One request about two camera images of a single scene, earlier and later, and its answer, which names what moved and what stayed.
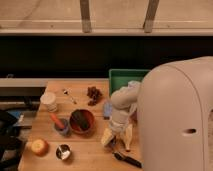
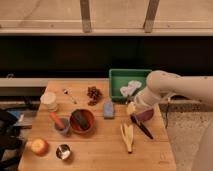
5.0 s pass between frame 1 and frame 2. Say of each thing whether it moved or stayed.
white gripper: moved
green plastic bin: stayed
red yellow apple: stayed
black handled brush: moved
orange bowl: stayed
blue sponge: stayed
